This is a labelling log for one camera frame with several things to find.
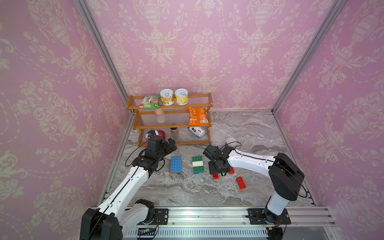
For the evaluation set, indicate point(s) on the orange chip bag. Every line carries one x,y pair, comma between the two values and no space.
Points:
198,117

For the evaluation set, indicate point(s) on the small brown jar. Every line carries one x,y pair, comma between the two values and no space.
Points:
174,132

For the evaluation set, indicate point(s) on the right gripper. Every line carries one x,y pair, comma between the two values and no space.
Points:
212,170

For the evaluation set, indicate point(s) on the clear plastic bottle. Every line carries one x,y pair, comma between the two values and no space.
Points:
160,115

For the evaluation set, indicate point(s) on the aluminium front rail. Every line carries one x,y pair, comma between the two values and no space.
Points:
230,223

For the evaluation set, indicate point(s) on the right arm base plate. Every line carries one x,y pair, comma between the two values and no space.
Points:
258,216

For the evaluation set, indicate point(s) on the yellow noodle cup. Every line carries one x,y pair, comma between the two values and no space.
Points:
167,97
182,97

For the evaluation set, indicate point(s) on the green brick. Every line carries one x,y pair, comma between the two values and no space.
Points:
198,169
197,159

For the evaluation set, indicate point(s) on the white black lying can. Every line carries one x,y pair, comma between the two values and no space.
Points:
198,131

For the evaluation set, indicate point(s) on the right yellow noodle cup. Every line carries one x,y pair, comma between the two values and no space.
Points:
182,97

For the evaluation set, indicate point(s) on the pink lying cup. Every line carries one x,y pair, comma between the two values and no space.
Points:
161,132

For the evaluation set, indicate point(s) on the green white snack packet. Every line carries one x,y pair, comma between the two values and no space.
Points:
151,102

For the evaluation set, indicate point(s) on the white brick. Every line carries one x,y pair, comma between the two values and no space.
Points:
198,163

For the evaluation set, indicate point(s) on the left yellow noodle cup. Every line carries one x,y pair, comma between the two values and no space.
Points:
167,97

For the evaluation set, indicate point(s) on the white lid green can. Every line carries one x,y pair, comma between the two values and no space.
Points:
232,142

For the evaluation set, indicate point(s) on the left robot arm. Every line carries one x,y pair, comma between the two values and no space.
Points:
112,220

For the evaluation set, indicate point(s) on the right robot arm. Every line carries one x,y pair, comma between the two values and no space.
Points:
285,175

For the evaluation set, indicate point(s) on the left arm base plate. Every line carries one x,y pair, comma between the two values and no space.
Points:
158,216

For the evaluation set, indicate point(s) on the wooden three-tier shelf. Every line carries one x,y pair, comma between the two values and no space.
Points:
176,117

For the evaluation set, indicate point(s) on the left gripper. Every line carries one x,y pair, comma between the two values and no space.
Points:
169,149

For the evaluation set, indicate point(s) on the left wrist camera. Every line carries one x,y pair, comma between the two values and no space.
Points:
153,133

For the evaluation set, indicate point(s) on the light blue brick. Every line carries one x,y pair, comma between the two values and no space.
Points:
175,169
177,159
176,165

